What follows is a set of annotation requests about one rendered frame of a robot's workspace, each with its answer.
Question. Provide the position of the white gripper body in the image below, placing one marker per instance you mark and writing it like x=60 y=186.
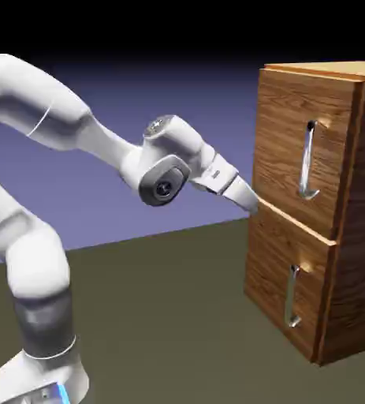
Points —
x=242 y=193

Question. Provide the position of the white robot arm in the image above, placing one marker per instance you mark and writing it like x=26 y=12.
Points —
x=46 y=107

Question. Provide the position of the large wooden cabinet door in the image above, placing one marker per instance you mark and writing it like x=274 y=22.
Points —
x=280 y=142

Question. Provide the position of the small wooden cabinet door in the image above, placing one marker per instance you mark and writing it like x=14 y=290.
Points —
x=270 y=277

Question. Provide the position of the wooden cabinet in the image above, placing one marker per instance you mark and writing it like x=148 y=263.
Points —
x=360 y=221

